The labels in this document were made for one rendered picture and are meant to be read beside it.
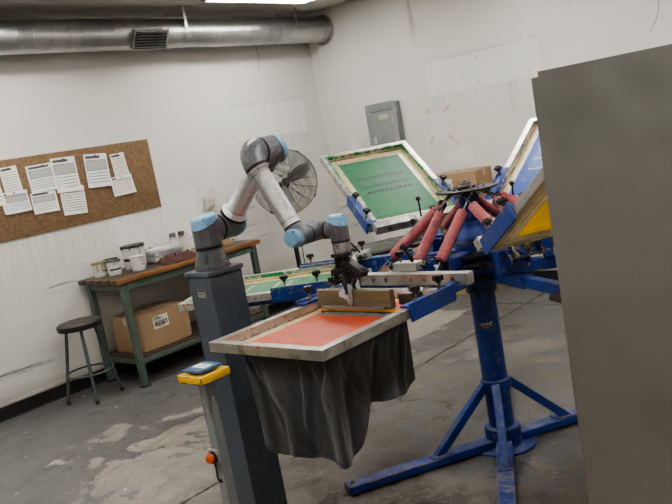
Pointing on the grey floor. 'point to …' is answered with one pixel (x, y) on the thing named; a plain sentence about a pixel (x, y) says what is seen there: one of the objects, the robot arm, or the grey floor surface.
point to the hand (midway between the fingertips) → (355, 301)
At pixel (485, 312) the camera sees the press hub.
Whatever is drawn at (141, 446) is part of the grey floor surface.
